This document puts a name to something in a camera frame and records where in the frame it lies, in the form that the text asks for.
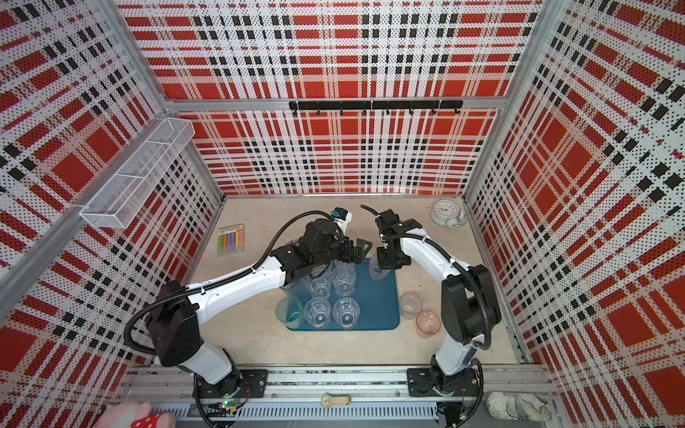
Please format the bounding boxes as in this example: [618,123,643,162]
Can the clear glass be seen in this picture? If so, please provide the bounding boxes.
[332,297,360,330]
[399,292,423,320]
[305,266,332,299]
[332,263,357,297]
[303,297,332,330]

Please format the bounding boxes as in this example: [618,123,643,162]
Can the teal plastic tray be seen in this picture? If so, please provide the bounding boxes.
[291,258,400,331]

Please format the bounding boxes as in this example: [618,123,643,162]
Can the mint green frosted cup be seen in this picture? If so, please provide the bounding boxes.
[275,296,305,330]

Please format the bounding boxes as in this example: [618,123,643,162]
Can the pink tinted glass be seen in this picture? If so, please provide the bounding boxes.
[415,310,442,338]

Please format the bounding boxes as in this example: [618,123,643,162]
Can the blue grey frosted cup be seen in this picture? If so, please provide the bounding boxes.
[280,282,310,301]

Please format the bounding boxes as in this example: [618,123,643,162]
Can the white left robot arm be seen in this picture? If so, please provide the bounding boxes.
[146,219,371,393]

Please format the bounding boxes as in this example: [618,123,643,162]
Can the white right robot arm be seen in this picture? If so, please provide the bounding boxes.
[372,210,502,396]

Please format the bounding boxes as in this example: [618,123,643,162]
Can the white alarm clock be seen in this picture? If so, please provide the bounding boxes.
[430,200,467,228]

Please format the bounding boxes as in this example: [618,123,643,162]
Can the beige small figure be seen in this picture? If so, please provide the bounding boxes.
[320,393,351,409]

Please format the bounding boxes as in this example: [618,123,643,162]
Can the crumpled white cloth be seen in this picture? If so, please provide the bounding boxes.
[485,392,552,422]

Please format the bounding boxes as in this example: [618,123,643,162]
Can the pink plush toy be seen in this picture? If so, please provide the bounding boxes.
[95,402,177,428]

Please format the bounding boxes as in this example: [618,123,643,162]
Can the black corrugated right cable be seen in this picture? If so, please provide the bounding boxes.
[360,204,493,352]

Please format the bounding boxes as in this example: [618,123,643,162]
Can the black corrugated cable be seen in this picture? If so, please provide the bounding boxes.
[360,204,493,352]
[122,209,344,357]

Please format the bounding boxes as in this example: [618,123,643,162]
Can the black corrugated left cable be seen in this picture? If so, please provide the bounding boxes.
[122,209,344,357]

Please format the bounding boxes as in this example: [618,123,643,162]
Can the black hook rail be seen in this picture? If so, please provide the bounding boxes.
[288,100,464,114]

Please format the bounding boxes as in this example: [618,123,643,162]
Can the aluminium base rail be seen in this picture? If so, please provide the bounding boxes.
[114,365,560,426]

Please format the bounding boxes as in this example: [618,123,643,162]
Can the white wire mesh basket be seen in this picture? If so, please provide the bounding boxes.
[80,118,194,229]

